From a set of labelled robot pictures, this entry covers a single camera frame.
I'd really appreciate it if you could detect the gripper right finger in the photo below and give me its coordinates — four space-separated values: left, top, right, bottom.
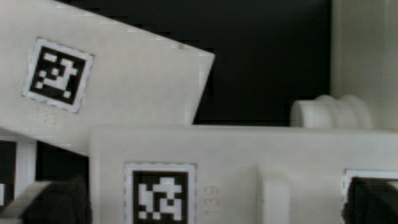
342 177 398 224

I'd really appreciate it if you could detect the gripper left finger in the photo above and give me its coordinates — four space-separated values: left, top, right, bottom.
0 177 93 224

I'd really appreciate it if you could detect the white door panel with peg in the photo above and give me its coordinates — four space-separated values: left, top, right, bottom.
90 126 398 224

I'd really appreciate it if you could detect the white cabinet body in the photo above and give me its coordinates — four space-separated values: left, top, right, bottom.
290 0 398 131

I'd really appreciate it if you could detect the white cabinet top block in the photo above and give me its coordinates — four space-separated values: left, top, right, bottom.
0 0 216 154

